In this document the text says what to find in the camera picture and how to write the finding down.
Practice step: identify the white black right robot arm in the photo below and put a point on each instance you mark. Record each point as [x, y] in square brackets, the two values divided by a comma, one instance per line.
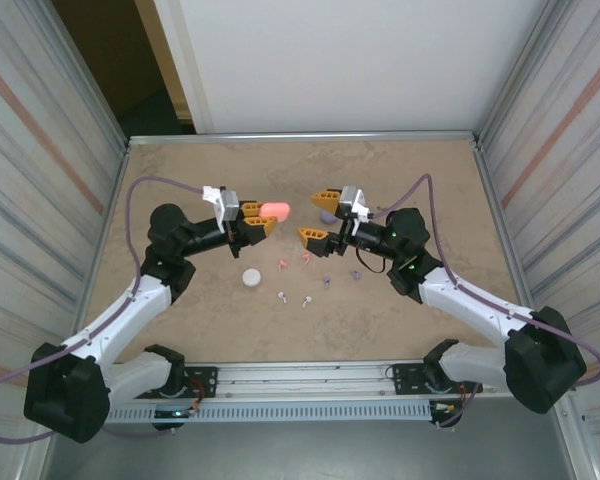
[480, 305]

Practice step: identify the aluminium table frame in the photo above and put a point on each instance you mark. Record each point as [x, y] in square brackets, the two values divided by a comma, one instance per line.
[300, 137]

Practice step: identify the pink earbud charging case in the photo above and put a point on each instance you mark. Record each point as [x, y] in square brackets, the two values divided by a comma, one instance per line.
[276, 210]

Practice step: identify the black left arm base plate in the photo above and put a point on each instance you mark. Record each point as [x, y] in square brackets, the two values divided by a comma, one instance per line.
[202, 380]

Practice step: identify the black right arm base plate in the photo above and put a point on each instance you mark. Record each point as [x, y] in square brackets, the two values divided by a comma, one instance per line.
[407, 377]

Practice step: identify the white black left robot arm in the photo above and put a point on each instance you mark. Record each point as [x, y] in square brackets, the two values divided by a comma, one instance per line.
[125, 310]

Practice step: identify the aluminium corner post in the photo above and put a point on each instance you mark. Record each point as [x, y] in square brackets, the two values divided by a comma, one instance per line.
[520, 75]
[82, 75]

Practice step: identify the purple earbud charging case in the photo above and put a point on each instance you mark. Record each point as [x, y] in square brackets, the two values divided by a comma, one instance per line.
[326, 218]

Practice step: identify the pink earbud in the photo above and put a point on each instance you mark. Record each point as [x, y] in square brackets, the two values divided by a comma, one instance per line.
[281, 264]
[306, 258]

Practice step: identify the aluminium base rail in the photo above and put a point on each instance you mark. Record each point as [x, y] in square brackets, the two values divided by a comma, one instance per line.
[300, 380]

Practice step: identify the white earbud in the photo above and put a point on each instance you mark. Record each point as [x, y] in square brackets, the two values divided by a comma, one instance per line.
[307, 301]
[282, 296]

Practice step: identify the white earbud charging case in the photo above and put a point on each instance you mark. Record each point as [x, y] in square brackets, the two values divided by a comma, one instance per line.
[252, 277]

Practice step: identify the beige door jamb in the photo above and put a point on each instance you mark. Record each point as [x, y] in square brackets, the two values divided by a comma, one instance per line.
[172, 65]

